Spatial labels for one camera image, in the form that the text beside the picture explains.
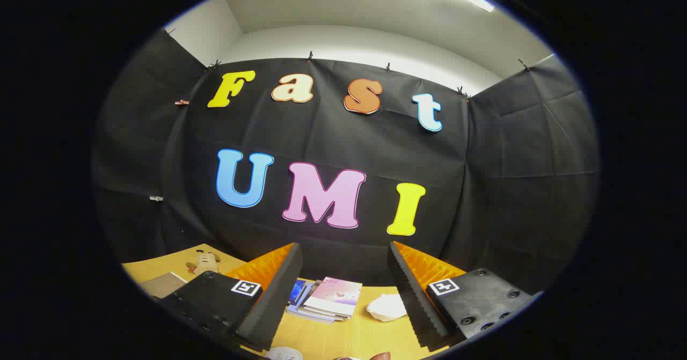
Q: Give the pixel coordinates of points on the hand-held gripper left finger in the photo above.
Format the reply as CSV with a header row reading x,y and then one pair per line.
x,y
279,295

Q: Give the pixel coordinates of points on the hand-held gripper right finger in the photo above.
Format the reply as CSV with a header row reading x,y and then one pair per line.
x,y
416,301

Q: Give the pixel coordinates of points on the cream fabric storage box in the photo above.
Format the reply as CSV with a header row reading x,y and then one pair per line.
x,y
162,285

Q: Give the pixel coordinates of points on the blue cover book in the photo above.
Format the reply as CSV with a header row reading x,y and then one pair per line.
x,y
297,291

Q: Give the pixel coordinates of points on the pale blue book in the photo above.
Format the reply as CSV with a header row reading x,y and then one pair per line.
x,y
311,315

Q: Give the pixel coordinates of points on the pink cover book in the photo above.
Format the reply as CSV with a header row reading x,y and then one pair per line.
x,y
335,294

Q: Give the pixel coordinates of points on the tan plush toy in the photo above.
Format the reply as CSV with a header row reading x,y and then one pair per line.
x,y
205,263

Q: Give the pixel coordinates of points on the row of black clips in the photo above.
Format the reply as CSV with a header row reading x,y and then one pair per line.
x,y
309,56

